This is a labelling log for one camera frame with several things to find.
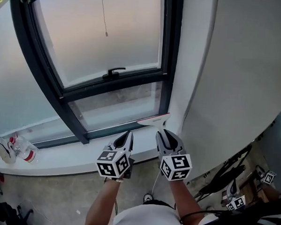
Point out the white squeegee with red blade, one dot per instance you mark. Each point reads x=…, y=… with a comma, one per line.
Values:
x=154, y=121

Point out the person's white black shoe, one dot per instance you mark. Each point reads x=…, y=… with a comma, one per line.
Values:
x=147, y=197

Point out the clear low window pane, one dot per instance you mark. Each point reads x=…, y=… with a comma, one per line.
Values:
x=112, y=108

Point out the person's white shirt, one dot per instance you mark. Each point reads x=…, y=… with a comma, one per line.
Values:
x=149, y=218

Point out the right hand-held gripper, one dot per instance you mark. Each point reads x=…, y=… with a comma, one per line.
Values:
x=175, y=168

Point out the white chest freezer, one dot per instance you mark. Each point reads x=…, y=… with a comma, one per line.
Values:
x=43, y=69

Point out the person's right forearm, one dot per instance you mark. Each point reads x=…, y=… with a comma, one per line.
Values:
x=183, y=199

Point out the black tripod stand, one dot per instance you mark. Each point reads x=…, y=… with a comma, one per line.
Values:
x=234, y=166

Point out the person's left forearm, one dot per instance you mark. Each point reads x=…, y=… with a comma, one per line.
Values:
x=100, y=206

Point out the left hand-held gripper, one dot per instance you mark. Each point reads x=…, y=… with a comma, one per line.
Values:
x=109, y=168

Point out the frosted window glass pane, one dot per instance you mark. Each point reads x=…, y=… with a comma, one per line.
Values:
x=99, y=37

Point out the large frosted fixed window pane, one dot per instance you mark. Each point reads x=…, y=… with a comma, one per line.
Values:
x=13, y=79

